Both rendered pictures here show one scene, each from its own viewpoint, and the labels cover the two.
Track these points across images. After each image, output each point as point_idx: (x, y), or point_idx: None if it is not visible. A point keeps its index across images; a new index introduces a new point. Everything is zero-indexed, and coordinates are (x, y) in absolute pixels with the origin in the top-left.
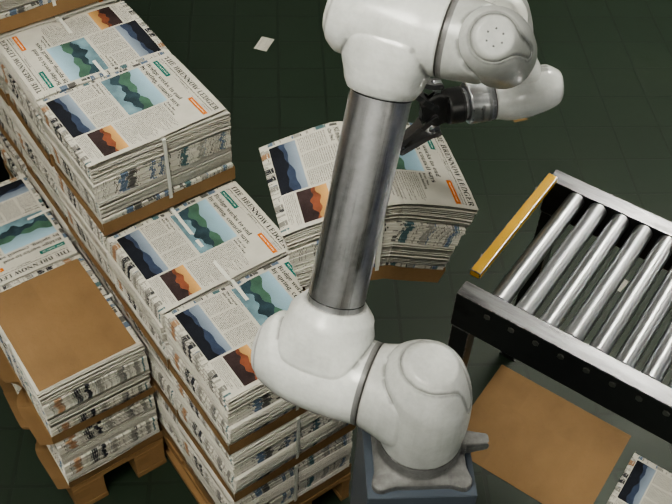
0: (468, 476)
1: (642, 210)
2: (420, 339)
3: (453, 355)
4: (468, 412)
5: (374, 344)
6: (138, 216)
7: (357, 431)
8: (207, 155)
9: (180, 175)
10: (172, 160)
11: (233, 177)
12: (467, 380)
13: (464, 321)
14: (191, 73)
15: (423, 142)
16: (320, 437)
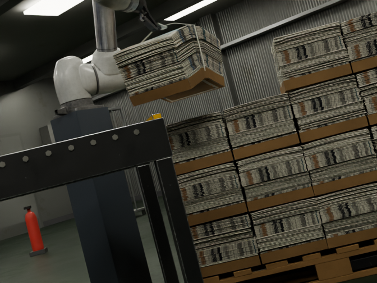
0: (55, 115)
1: (78, 137)
2: (75, 57)
3: (61, 58)
4: (54, 80)
5: (92, 63)
6: (281, 92)
7: (112, 126)
8: (279, 67)
9: (280, 75)
10: (276, 63)
11: (285, 89)
12: (55, 67)
13: None
14: (315, 28)
15: (145, 24)
16: None
